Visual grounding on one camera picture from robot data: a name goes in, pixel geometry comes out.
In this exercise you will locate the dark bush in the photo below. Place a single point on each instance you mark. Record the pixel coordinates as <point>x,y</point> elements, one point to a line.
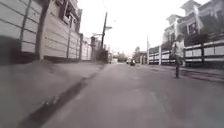
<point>101,55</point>

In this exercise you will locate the vehicle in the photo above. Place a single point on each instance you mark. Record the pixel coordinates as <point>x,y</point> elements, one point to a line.
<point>132,62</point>

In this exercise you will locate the tree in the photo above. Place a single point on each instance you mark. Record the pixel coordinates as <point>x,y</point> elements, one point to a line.
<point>136,51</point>

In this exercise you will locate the utility pole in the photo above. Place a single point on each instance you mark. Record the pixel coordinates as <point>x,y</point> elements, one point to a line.
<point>104,30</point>

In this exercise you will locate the pale pole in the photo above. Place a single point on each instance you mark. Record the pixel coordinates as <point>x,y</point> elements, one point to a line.
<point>147,50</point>

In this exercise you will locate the grey asphalt road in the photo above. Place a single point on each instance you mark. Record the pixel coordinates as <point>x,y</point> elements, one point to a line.
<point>133,100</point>

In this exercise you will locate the person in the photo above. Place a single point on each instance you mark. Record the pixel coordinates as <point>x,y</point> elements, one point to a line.
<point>177,56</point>

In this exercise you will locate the dark kerb gutter strip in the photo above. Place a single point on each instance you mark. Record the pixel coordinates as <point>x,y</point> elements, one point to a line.
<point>56,103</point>

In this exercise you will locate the building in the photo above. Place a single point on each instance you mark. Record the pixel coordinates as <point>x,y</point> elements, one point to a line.
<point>171,30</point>
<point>200,20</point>
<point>68,11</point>

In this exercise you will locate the grey concrete pavement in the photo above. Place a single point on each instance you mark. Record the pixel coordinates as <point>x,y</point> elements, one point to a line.
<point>33,86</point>

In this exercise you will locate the white and dark fence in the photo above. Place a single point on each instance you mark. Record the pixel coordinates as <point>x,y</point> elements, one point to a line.
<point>206,51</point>

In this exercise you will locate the pale panelled wall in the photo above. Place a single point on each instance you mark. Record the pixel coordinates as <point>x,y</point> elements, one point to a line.
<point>56,36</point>

